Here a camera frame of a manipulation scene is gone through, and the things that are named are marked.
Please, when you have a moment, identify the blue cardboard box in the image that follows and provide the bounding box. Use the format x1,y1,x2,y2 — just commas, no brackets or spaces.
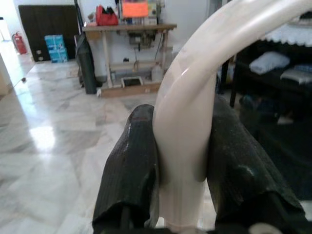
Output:
48,48,69,63
44,34,66,51

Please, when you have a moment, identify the black shelf unit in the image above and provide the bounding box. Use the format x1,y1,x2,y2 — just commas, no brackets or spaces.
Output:
229,38,312,203

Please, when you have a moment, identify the red bag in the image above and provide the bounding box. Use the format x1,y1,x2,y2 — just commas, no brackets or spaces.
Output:
95,5,119,27

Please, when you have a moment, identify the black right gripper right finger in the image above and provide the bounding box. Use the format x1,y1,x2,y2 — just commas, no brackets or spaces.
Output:
206,96,308,234

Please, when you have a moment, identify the grey folded towel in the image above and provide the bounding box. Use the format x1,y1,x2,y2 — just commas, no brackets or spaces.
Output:
280,64,312,85

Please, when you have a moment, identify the white framed tray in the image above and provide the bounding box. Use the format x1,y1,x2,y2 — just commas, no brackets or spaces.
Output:
120,76,143,88

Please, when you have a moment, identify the dark rolled mat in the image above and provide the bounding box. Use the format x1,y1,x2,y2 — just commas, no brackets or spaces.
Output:
74,33,98,95

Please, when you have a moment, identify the red fire extinguisher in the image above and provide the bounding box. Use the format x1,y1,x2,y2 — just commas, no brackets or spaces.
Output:
12,31,28,55

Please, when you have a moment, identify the orange sign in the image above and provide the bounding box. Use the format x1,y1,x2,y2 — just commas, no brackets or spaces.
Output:
121,0,150,19

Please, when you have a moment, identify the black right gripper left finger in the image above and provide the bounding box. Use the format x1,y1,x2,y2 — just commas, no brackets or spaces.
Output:
92,104,160,234

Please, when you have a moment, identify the wooden work table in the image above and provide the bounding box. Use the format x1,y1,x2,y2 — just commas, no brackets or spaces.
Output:
82,23,177,98

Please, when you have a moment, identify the white lace cloth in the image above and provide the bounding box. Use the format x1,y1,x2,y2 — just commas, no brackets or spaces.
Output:
264,22,312,47

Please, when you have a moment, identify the white folded towel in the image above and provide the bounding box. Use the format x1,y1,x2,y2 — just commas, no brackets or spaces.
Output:
249,51,291,75

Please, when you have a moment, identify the cream long-handled dustpan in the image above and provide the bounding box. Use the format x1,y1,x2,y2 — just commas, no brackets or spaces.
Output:
153,0,312,234

